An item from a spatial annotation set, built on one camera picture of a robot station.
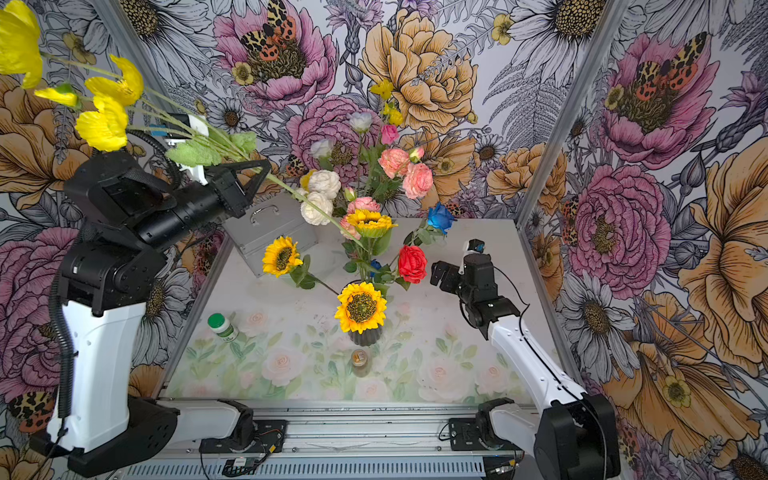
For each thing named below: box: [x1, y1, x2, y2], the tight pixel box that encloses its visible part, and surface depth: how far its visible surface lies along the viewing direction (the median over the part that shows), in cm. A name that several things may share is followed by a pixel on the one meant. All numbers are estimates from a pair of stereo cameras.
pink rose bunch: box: [378, 124, 434, 200], surface depth 69 cm
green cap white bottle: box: [207, 312, 239, 342], surface depth 87 cm
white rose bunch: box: [295, 170, 341, 226], surface depth 71 cm
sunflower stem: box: [262, 236, 339, 296], surface depth 60 cm
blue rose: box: [404, 202, 458, 246], surface depth 65 cm
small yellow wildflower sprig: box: [370, 79, 403, 126], surface depth 88 cm
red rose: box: [398, 245, 428, 284], surface depth 64 cm
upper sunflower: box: [346, 209, 398, 238], surface depth 61 cm
